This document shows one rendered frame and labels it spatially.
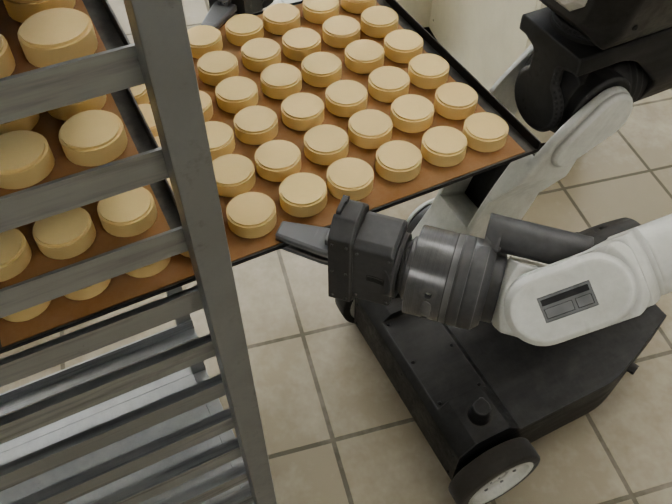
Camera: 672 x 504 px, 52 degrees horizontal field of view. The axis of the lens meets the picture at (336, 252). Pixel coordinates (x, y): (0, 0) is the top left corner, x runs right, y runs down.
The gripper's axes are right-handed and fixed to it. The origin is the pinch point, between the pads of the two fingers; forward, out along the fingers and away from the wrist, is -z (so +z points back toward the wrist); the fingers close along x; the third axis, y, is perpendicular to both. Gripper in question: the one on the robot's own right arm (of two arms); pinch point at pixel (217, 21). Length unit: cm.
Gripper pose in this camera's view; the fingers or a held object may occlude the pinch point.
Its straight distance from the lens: 100.3
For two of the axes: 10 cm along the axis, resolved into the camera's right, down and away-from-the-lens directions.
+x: 0.0, -6.4, -7.7
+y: 9.5, 2.5, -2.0
